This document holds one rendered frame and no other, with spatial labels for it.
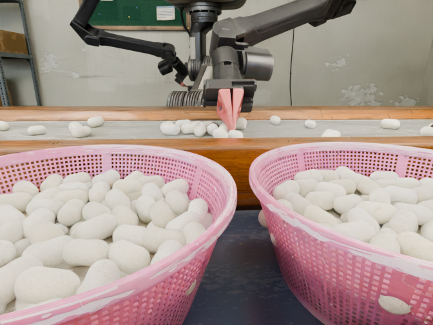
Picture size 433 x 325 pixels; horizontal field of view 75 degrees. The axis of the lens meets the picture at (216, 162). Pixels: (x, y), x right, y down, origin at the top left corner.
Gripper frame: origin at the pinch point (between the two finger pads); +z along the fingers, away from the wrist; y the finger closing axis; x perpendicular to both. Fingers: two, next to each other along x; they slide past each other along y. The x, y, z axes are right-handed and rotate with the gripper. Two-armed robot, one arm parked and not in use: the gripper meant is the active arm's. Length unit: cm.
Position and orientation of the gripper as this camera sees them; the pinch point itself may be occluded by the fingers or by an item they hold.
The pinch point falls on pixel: (232, 128)
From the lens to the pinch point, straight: 52.1
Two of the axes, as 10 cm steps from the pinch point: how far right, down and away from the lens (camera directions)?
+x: -0.6, 5.2, 8.5
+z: 0.6, 8.5, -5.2
